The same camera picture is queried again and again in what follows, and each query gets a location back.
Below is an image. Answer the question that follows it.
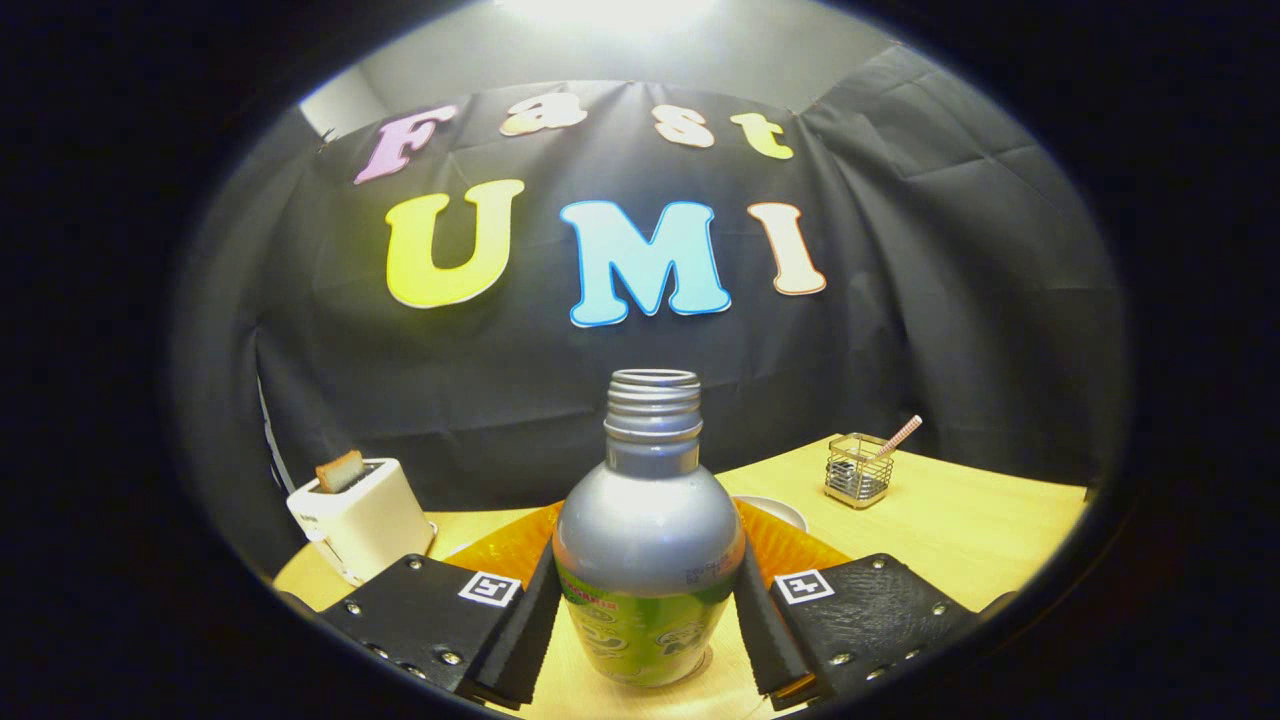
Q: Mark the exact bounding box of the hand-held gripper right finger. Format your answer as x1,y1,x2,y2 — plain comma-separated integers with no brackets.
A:
733,498,1019,713

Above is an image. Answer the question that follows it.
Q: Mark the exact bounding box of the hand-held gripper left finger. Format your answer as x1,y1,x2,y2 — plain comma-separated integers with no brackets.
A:
316,500,566,711

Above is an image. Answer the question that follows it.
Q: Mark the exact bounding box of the silver bottle with green label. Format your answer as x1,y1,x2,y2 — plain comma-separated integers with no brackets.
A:
552,369,746,689

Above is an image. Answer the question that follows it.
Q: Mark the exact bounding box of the white oval plate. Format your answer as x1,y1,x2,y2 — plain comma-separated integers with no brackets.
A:
735,495,808,534

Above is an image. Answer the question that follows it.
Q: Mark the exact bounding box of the white toaster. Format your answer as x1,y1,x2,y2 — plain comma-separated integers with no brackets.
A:
287,457,436,587

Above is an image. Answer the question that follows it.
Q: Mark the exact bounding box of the wooden table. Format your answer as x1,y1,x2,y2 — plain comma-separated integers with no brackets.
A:
272,433,1091,720

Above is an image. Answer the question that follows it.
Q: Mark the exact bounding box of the pink striped straw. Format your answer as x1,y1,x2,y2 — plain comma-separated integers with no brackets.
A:
874,415,923,461

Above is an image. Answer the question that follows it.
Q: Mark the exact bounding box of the toast slice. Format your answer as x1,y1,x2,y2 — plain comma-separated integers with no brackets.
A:
315,450,367,494

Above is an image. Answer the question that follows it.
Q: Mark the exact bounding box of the wire mesh holder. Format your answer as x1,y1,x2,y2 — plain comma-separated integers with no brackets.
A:
824,432,894,510

